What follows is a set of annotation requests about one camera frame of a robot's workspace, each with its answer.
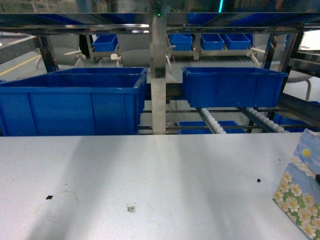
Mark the flower gift bag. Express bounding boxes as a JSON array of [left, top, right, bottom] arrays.
[[272, 129, 320, 240]]

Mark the blue crate on conveyor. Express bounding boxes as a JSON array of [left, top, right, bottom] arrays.
[[182, 67, 288, 108]]

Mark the large blue crate left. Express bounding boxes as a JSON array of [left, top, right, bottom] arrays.
[[0, 67, 148, 137]]

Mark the small blue background bin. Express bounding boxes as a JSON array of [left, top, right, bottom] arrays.
[[169, 34, 193, 51], [92, 34, 118, 52], [200, 34, 225, 51]]

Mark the small QR code sticker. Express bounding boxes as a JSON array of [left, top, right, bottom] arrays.
[[126, 203, 137, 213]]

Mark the white roller rail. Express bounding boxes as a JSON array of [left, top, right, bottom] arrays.
[[197, 108, 227, 134]]

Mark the steel vertical post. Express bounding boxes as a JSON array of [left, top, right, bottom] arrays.
[[149, 13, 167, 135]]

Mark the steel upper shelf frame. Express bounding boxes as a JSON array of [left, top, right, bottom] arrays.
[[0, 12, 320, 35]]

